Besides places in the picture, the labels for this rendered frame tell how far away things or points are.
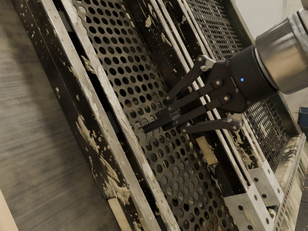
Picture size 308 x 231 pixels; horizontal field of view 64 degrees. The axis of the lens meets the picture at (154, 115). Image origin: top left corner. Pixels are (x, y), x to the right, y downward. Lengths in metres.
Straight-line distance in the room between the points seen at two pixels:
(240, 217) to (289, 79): 0.47
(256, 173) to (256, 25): 3.09
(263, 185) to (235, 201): 0.17
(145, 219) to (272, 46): 0.29
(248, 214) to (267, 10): 3.28
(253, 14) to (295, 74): 3.48
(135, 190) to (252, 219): 0.40
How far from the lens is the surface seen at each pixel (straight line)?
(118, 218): 0.44
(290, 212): 1.00
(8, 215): 0.36
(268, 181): 0.84
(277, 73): 0.33
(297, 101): 5.20
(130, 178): 0.38
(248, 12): 3.82
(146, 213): 0.39
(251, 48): 0.35
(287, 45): 0.32
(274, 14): 3.75
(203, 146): 0.67
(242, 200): 0.70
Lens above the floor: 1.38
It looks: 16 degrees down
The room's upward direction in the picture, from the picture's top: straight up
